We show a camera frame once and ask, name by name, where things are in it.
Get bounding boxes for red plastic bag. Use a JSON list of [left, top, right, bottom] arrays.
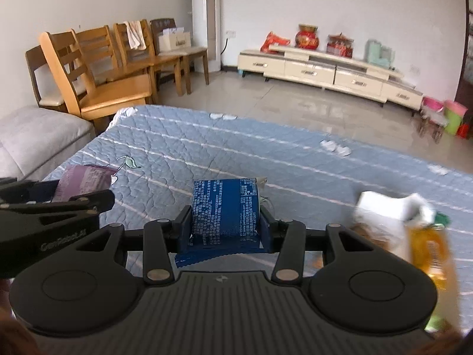
[[260, 31, 291, 53]]

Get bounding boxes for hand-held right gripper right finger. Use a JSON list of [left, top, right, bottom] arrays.
[[258, 207, 352, 285]]

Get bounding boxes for light wooden chair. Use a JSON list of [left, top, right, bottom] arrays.
[[38, 31, 153, 134], [72, 25, 128, 82], [112, 19, 186, 97]]

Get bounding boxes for white standing air conditioner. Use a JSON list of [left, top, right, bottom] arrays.
[[191, 0, 223, 73]]

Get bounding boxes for purple snack packet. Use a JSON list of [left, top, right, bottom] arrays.
[[51, 164, 119, 203]]

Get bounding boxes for green bucket with pink basin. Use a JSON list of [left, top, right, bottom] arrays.
[[443, 99, 468, 136]]

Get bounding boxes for large yellow snack packet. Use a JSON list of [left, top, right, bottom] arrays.
[[406, 225, 461, 329]]

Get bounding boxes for small wooden stool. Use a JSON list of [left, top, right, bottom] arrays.
[[417, 109, 446, 143]]

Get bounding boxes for cream tv cabinet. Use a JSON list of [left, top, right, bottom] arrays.
[[237, 43, 424, 112]]

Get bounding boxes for pink basin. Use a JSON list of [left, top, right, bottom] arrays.
[[422, 96, 444, 114]]

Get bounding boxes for blue snack packet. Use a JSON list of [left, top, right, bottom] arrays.
[[173, 178, 275, 269]]

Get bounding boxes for blue quilted blanket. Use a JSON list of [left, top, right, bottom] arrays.
[[42, 104, 473, 306]]

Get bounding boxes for dark wooden shelf unit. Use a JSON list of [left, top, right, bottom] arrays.
[[456, 0, 473, 120]]

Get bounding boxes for dark chair with pale cushion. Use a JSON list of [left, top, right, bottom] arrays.
[[25, 45, 75, 114]]

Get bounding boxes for grey sofa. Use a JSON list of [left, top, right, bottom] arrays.
[[0, 105, 97, 183]]

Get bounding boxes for red pavilion ornament box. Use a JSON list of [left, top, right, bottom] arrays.
[[326, 33, 355, 58]]

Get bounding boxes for mint green blender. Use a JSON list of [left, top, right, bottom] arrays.
[[380, 45, 396, 68]]

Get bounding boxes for red drum with gold rim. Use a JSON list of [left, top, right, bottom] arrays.
[[294, 24, 319, 49]]

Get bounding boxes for mint green kettle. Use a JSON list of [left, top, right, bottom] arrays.
[[364, 39, 383, 66]]

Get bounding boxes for dark wooden chair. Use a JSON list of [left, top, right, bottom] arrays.
[[149, 17, 210, 95]]

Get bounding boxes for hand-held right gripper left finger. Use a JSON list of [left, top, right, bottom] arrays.
[[88, 205, 193, 285]]

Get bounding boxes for white towel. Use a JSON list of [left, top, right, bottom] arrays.
[[123, 20, 149, 51]]

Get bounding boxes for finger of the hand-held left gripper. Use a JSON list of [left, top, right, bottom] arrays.
[[0, 189, 116, 227], [0, 177, 62, 208]]

